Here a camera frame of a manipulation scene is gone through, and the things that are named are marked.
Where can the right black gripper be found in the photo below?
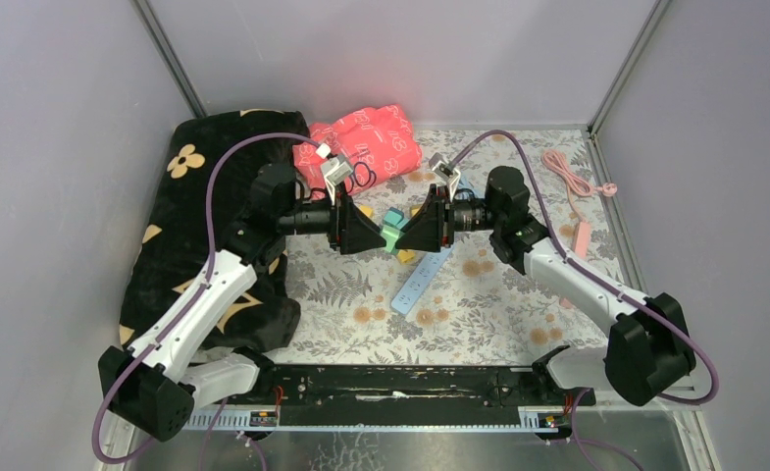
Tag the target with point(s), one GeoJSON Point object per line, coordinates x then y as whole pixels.
{"type": "Point", "coordinates": [435, 222]}

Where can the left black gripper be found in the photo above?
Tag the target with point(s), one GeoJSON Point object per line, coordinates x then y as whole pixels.
{"type": "Point", "coordinates": [350, 230]}

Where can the green plug cube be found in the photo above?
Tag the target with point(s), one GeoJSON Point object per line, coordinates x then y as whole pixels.
{"type": "Point", "coordinates": [391, 235]}

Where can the blue power strip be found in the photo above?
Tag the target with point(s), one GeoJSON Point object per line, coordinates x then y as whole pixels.
{"type": "Point", "coordinates": [419, 281]}

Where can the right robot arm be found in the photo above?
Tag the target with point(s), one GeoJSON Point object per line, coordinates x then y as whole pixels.
{"type": "Point", "coordinates": [645, 353]}

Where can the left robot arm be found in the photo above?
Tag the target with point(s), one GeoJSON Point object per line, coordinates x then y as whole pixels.
{"type": "Point", "coordinates": [152, 384]}

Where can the yellow plug cube top-right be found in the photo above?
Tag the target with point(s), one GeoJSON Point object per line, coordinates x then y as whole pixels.
{"type": "Point", "coordinates": [415, 211]}

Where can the yellow plug cube lower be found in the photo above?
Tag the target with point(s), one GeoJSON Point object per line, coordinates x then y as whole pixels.
{"type": "Point", "coordinates": [406, 256]}

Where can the teal plug cube upper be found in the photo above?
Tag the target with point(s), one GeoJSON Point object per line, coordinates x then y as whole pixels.
{"type": "Point", "coordinates": [394, 218]}

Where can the floral table mat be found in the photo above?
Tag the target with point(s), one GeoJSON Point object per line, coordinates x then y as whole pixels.
{"type": "Point", "coordinates": [476, 310]}

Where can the pink patterned bag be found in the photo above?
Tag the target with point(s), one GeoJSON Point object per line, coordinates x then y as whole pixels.
{"type": "Point", "coordinates": [378, 142]}

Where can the black floral blanket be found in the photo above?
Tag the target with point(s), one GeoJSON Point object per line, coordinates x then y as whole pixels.
{"type": "Point", "coordinates": [211, 164]}

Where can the pink power strip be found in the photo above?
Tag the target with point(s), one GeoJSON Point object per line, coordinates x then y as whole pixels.
{"type": "Point", "coordinates": [577, 188]}

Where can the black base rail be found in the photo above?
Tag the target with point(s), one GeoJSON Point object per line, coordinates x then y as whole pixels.
{"type": "Point", "coordinates": [408, 396]}

